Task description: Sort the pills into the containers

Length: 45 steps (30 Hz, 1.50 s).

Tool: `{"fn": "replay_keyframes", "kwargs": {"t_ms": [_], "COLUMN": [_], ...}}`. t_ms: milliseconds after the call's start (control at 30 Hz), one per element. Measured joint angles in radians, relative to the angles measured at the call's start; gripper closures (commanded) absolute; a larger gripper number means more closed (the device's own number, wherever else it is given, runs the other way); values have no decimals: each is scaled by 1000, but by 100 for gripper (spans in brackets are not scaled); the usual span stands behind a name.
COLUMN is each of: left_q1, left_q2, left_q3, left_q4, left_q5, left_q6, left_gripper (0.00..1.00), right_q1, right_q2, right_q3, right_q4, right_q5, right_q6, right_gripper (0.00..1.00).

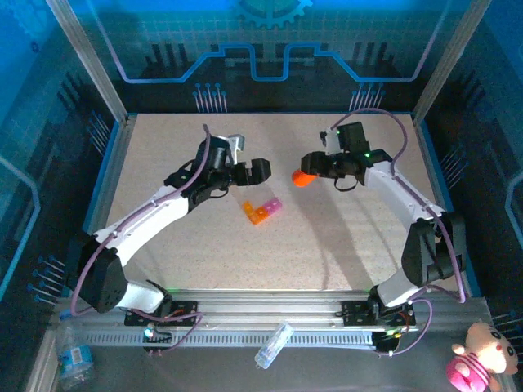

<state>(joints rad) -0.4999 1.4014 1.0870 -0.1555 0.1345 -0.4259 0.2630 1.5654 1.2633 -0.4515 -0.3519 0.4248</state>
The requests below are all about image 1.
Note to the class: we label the orange pill bottle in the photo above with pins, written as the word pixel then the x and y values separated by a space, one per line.
pixel 303 179

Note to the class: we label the pink pill organizer box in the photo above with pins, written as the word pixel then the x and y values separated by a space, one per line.
pixel 273 206

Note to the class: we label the orange pill organizer box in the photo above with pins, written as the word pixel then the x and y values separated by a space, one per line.
pixel 253 214

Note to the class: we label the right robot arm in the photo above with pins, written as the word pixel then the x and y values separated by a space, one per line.
pixel 408 200

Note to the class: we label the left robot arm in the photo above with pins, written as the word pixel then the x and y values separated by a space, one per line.
pixel 139 228

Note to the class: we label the black connector board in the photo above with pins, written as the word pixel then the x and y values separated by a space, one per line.
pixel 386 345
pixel 161 335

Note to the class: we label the small clear plastic tube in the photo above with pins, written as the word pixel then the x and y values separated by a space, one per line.
pixel 273 347

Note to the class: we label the clear plastic water bottle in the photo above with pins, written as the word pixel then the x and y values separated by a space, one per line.
pixel 73 355

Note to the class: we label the pink plush toy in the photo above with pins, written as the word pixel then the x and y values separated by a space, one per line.
pixel 486 355

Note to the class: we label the grey aluminium beam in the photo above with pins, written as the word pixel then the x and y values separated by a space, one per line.
pixel 41 367

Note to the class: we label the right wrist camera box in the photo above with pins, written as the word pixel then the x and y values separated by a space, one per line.
pixel 332 143

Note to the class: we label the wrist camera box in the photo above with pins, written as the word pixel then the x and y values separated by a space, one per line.
pixel 236 142
pixel 332 143

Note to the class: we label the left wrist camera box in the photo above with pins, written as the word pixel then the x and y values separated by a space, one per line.
pixel 236 142

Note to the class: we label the aluminium side rail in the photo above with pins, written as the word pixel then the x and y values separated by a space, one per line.
pixel 115 163

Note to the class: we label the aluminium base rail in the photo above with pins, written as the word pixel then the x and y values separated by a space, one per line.
pixel 265 304

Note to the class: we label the aluminium frame post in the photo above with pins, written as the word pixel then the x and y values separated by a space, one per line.
pixel 88 61
pixel 449 61

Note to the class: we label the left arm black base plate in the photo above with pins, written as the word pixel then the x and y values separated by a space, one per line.
pixel 184 316

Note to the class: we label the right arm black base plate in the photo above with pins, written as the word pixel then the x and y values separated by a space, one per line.
pixel 353 314

